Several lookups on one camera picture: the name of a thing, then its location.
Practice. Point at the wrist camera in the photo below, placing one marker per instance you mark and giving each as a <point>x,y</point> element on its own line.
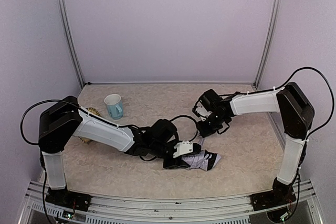
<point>182,148</point>
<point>200,111</point>

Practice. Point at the aluminium front rail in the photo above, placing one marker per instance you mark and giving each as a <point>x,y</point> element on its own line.
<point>112,209</point>

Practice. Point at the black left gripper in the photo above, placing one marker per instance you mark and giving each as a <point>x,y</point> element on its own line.
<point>172,163</point>

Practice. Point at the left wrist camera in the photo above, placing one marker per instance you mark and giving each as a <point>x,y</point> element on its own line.
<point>182,148</point>

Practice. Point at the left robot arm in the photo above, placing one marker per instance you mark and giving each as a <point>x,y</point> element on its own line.
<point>66,118</point>

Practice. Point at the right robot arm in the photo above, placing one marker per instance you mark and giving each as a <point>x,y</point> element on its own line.
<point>290,102</point>

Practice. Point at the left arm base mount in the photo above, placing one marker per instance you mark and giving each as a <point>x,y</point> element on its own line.
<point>69,199</point>

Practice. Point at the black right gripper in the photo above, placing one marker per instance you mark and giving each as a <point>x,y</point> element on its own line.
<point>210,130</point>

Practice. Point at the lilac folding umbrella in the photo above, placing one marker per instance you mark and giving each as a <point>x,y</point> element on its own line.
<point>205,160</point>

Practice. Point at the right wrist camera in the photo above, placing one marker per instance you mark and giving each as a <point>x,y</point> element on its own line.
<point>200,111</point>

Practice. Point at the right frame post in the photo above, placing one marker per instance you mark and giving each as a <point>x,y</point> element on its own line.
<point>267,45</point>

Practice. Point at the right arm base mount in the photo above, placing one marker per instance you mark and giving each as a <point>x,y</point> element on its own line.
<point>272,198</point>

